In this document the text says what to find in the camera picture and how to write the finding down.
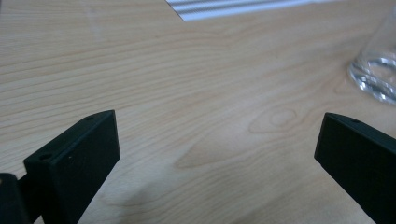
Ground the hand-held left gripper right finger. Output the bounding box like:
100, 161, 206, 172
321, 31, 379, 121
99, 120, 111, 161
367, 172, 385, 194
314, 112, 396, 224

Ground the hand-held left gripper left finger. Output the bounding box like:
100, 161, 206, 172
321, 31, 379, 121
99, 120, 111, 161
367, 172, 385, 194
23, 109, 121, 224

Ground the clear drinking glass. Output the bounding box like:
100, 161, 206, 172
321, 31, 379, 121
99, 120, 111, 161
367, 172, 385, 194
347, 6, 396, 105

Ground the grey white striped cloth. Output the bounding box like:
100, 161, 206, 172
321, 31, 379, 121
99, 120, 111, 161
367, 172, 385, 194
165, 0, 339, 22

